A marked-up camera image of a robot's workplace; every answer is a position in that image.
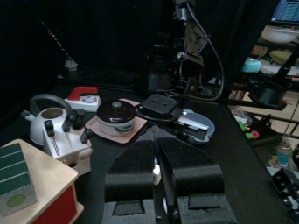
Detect white toy knife block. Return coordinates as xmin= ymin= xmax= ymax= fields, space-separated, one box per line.
xmin=42 ymin=122 xmax=95 ymax=177

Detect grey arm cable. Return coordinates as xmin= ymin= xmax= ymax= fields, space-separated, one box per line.
xmin=167 ymin=2 xmax=227 ymax=102

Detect blue lit screen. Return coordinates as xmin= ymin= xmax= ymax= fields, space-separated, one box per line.
xmin=271 ymin=0 xmax=299 ymax=25

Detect white red toy iron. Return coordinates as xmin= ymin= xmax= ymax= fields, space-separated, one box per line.
xmin=63 ymin=86 xmax=102 ymax=113

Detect toy pot with black lid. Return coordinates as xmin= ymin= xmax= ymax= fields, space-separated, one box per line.
xmin=96 ymin=100 xmax=138 ymax=138

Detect green red toy pieces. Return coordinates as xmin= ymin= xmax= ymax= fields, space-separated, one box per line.
xmin=237 ymin=120 xmax=261 ymax=141

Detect metal frame corner bracket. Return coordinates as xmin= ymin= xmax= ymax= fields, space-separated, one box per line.
xmin=63 ymin=59 xmax=79 ymax=72

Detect white toy kettle grey handle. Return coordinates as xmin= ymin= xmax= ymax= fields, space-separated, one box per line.
xmin=20 ymin=93 xmax=75 ymax=147

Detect wooden cutting board red base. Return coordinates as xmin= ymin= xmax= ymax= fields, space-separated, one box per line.
xmin=0 ymin=138 xmax=86 ymax=224

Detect black handled toy knife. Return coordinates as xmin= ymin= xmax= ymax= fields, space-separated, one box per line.
xmin=62 ymin=113 xmax=78 ymax=133
xmin=43 ymin=119 xmax=56 ymax=138

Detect black equipment box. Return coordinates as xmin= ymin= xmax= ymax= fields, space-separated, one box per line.
xmin=271 ymin=167 xmax=299 ymax=200

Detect blue toy pot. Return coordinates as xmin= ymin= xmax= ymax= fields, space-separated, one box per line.
xmin=179 ymin=108 xmax=217 ymax=146

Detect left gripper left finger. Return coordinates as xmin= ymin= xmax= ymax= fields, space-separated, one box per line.
xmin=102 ymin=139 xmax=158 ymax=224

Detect teal cup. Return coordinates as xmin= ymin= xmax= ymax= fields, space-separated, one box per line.
xmin=241 ymin=57 xmax=262 ymax=74

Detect black stand with gear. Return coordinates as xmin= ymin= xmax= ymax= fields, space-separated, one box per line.
xmin=247 ymin=46 xmax=299 ymax=111

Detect black jar on coaster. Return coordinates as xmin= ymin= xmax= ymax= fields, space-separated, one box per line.
xmin=84 ymin=98 xmax=149 ymax=144

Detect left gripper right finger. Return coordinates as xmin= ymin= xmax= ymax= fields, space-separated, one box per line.
xmin=157 ymin=136 xmax=239 ymax=224

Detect clear plastic bottle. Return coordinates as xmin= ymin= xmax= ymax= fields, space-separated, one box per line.
xmin=275 ymin=143 xmax=294 ymax=168

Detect white bowl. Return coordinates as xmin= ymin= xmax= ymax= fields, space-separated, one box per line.
xmin=261 ymin=25 xmax=299 ymax=45

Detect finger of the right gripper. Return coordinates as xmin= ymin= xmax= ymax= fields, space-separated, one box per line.
xmin=157 ymin=94 xmax=179 ymax=120
xmin=138 ymin=94 xmax=162 ymax=119

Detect thin frame cord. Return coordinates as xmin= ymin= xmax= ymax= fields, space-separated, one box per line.
xmin=39 ymin=18 xmax=74 ymax=61

